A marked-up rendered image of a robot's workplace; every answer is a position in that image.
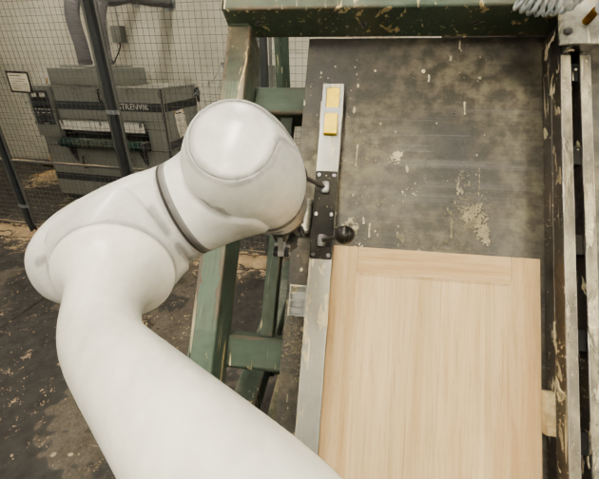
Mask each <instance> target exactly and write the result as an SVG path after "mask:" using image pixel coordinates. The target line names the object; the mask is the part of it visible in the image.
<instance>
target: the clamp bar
mask: <svg viewBox="0 0 599 479"><path fill-rule="evenodd" d="M596 46H599V0H584V1H583V2H582V3H581V4H580V5H579V4H577V6H576V8H575V9H574V10H573V11H567V12H566V13H564V14H559V13H558V25H557V26H556V27H555V29H554V30H553V31H552V32H551V34H550V35H549V36H548V37H547V38H546V40H545V41H544V42H543V43H542V68H543V142H544V215H545V287H546V360H547V389H549V390H551V391H553V392H555V410H556V437H555V436H548V479H599V296H598V268H597V239H596V212H595V183H594V155H593V127H592V99H591V70H590V55H589V53H590V52H591V51H592V50H593V49H594V48H595V47H596Z"/></svg>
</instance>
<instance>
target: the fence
mask: <svg viewBox="0 0 599 479"><path fill-rule="evenodd" d="M327 87H339V88H340V93H339V105H338V107H326V97H327ZM343 102H344V84H323V91H322V104H321V115H320V127H319V150H318V161H317V171H337V172H338V169H339V155H340V142H341V129H342V115H343ZM325 113H337V114H338V129H337V136H330V135H323V128H324V115H325ZM331 271H332V260H331V259H310V258H309V267H308V279H307V291H306V302H305V315H304V326H303V338H302V349H301V362H300V373H299V396H298V407H297V419H296V431H295V437H297V438H298V439H299V441H301V442H302V443H303V444H304V445H305V446H306V447H308V448H309V449H310V450H311V451H313V452H314V453H315V454H316V455H319V429H320V416H321V403H322V390H323V377H324V363H325V350H326V337H327V323H328V310H329V296H330V283H331Z"/></svg>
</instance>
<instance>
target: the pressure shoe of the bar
mask: <svg viewBox="0 0 599 479"><path fill-rule="evenodd" d="M541 401H542V432H543V433H544V434H546V435H547V436H555V437H556V410H555V392H553V391H548V390H541Z"/></svg>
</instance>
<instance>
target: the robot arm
mask: <svg viewBox="0 0 599 479"><path fill-rule="evenodd" d="M305 191H306V173H305V168H304V164H303V160H302V157H301V155H300V152H299V150H298V148H297V146H296V144H295V142H294V141H293V139H292V138H291V136H290V135H289V133H288V132H287V130H286V129H285V127H284V126H283V125H282V124H281V122H280V121H279V120H278V119H277V118H276V117H275V116H274V115H272V114H271V113H270V112H269V111H267V110H266V109H265V108H263V107H261V106H259V105H257V104H254V103H252V102H249V101H245V100H241V99H226V100H221V101H218V102H215V103H213V104H211V105H208V106H206V107H205V108H204V109H202V110H201V111H200V112H199V113H198V114H197V115H196V116H195V117H194V118H193V120H192V121H191V123H190V125H189V126H188V129H187V130H186V132H185V135H184V139H183V143H182V148H181V151H180V152H179V153H178V154H177V155H175V156H174V157H172V158H171V159H170V160H168V161H166V162H164V163H162V164H160V165H157V166H155V167H152V168H150V169H147V170H145V171H142V172H138V173H134V174H131V175H128V176H126V177H124V178H121V179H119V180H118V181H115V182H112V183H109V184H107V185H105V186H103V187H101V188H99V189H97V190H95V191H93V192H91V193H89V194H87V195H85V196H83V197H82V198H81V199H79V200H77V201H74V202H73V203H71V204H69V205H67V206H66V207H64V208H62V209H61V210H59V211H58V212H56V213H55V214H54V215H52V216H51V217H50V218H49V219H48V220H47V221H46V222H45V223H44V224H43V225H42V226H41V227H40V228H39V229H38V230H37V232H36V233H35V234H34V235H33V237H32V239H31V240H30V242H29V245H28V247H27V250H26V253H25V269H26V272H27V275H28V278H29V281H30V282H31V284H32V286H33V287H34V288H35V289H36V291H37V292H38V293H39V294H40V295H42V296H43V297H45V298H47V299H49V300H51V301H53V302H56V303H59V304H61V306H60V310H59V315H58V320H57V330H56V347H57V354H58V359H59V363H60V366H61V369H62V372H63V375H64V378H65V380H66V382H67V384H68V387H69V389H70V391H71V393H72V395H73V397H74V399H75V401H76V403H77V405H78V407H79V409H80V411H81V413H82V415H83V417H84V418H85V420H86V421H87V424H88V426H89V428H90V430H91V432H92V434H93V435H94V437H95V439H96V441H97V443H98V445H99V447H100V449H101V451H102V453H103V455H104V456H105V458H106V460H107V462H108V464H109V466H110V468H111V470H112V472H113V473H114V475H115V477H116V479H343V478H341V477H340V476H339V475H338V474H337V473H336V472H335V471H334V470H333V469H332V468H331V467H330V466H329V465H327V464H326V463H325V462H324V461H323V460H322V459H321V458H320V457H318V456H317V455H316V454H315V453H314V452H313V451H311V450H310V449H309V448H308V447H306V446H305V445H304V444H303V443H302V442H301V441H299V439H298V438H297V437H295V436H294V435H293V434H292V433H290V432H289V431H287V430H286V429H285V428H283V427H282V426H281V425H279V424H278V423H277V422H275V421H274V420H273V419H271V418H270V417H269V416H267V415H266V414H265V413H263V412H262V411H261V410H259V409H258V408H256V407H255V406H254V405H252V404H251V403H250V402H248V401H247V400H245V399H244V398H243V397H241V396H240V395H239V394H237V393H236V392H234V391H233V390H231V389H230V388H229V387H227V386H226V385H225V384H223V383H222V382H221V381H220V380H219V379H217V378H216V377H215V376H213V375H212V374H210V373H209V372H208V371H206V370H205V369H203V368H202V367H201V366H199V365H198V364H197V363H195V362H194V361H193V360H191V359H190V358H188V357H187V356H186V355H184V354H183V353H181V352H180V351H179V350H177V349H176V348H174V347H173V346H172V345H170V344H169V343H168V342H166V341H165V340H164V339H162V338H161V337H159V336H158V335H156V334H155V333H154V332H152V331H151V330H150V329H149V328H147V327H146V326H145V325H144V324H143V322H142V314H145V313H147V312H150V311H152V310H153V309H155V308H157V307H158V306H160V305H161V304H162V303H163V302H164V301H165V300H166V299H167V298H168V296H169V295H170V293H171V291H172V288H173V287H174V285H175V284H176V283H177V282H178V280H179V279H180V278H181V277H182V275H183V274H184V273H185V272H186V271H187V270H188V268H189V262H191V261H192V260H194V259H196V258H198V257H200V256H201V255H203V254H205V253H207V252H209V251H212V250H214V249H216V248H219V247H221V246H224V245H226V244H228V243H231V242H233V241H236V240H241V239H244V238H248V237H251V236H255V235H258V234H270V235H272V236H273V239H274V241H277V242H278V243H275V248H274V250H273V256H274V257H287V258H289V256H290V253H291V252H292V251H293V250H294V249H296V248H297V247H298V245H299V243H298V239H299V238H302V239H304V234H305V231H304V229H303V227H302V224H304V217H305V214H306V210H307V204H308V200H307V195H306V192H305Z"/></svg>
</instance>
